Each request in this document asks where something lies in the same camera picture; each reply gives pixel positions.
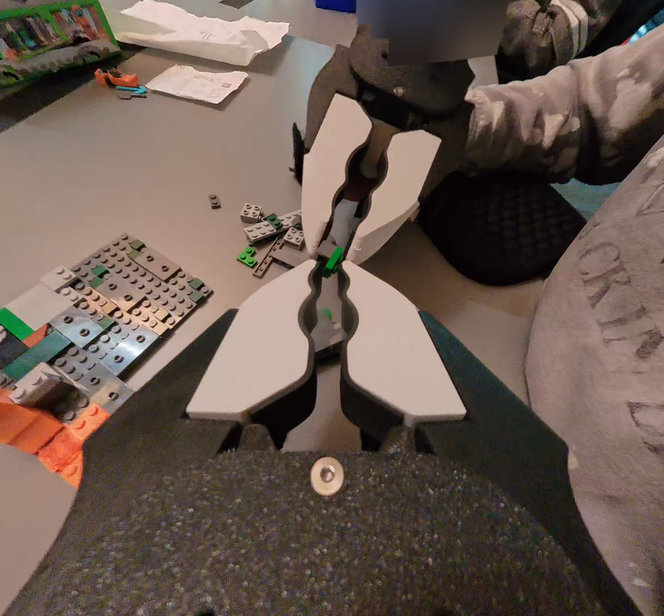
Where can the small dark green lego plate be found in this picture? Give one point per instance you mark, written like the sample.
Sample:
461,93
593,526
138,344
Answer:
274,221

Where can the person's right forearm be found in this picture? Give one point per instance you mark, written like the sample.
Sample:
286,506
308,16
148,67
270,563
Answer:
560,118

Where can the grey splattered hoodie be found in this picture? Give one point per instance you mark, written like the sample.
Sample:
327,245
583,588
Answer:
601,367

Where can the long grey lego plate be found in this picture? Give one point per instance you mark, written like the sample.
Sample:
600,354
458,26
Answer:
259,232

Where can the narrow dark grey lego plate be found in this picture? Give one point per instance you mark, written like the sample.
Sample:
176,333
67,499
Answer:
265,260

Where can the loose tan lego brick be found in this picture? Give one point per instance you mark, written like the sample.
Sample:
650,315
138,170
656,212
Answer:
251,213

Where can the green lego set box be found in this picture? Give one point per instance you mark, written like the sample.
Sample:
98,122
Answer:
46,19

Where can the grey lego wall section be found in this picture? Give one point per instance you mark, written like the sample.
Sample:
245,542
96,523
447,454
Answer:
345,221

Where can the small grey lego plate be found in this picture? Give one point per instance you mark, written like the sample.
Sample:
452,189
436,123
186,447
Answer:
215,202

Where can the small torn white paper bag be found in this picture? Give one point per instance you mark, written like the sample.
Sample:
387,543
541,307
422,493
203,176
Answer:
197,84

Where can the bright green corner lego plate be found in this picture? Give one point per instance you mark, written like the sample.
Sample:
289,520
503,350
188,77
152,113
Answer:
247,258

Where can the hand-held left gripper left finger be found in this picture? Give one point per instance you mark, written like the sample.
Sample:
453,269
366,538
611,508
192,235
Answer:
254,362

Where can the partly built grey lego model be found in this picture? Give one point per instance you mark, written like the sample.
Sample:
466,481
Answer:
103,304

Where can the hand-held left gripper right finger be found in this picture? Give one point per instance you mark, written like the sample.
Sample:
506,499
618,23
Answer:
399,362

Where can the small orange lego figure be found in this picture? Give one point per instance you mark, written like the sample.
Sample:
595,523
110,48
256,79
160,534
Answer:
116,77

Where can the torn white printed paper bag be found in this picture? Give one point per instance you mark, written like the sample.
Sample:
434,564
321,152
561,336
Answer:
207,35

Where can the black mesh armrest pad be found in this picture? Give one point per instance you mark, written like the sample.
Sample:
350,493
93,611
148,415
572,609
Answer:
498,232

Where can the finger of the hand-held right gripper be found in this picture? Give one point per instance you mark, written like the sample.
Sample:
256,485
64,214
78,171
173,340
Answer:
327,154
404,185

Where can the light grey square lego brick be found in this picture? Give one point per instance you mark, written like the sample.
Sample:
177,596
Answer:
293,237

